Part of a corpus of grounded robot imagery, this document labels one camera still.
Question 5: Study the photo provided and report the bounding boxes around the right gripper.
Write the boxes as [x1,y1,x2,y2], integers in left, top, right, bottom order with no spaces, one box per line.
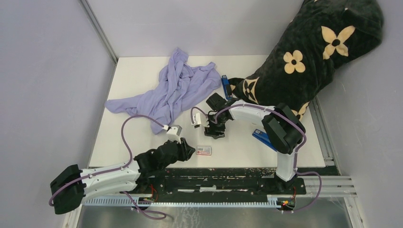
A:
[202,114,228,139]

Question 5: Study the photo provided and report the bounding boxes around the red white staple box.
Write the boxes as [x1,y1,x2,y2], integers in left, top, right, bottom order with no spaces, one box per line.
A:
[196,145,212,156]

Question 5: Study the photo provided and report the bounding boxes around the blue stapler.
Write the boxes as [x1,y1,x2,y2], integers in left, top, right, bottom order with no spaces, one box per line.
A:
[221,75,232,100]
[252,129,277,152]

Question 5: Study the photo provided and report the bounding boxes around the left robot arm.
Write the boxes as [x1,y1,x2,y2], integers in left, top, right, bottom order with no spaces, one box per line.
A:
[49,138,196,215]

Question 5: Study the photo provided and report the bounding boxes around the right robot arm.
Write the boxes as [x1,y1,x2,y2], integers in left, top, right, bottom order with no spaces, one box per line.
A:
[193,93,307,194]

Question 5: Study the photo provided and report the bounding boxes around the lavender crumpled cloth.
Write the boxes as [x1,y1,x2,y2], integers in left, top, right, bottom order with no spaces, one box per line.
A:
[105,48,221,134]

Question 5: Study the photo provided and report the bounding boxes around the black floral blanket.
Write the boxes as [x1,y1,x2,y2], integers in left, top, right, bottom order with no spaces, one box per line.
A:
[229,0,384,119]

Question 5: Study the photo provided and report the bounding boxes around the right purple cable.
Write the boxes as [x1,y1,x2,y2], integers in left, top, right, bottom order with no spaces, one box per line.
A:
[190,104,323,213]

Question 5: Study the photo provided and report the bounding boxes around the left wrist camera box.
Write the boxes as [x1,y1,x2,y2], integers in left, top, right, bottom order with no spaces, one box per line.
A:
[166,125,182,144]

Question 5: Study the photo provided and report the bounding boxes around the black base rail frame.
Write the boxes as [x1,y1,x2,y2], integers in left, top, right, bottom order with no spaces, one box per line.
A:
[88,167,341,204]

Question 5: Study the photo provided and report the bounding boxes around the slotted cable duct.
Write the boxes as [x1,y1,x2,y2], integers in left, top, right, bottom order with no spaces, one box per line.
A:
[83,196,280,209]

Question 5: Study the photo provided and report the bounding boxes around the aluminium rail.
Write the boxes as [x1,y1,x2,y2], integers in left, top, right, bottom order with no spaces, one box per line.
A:
[71,174,358,197]

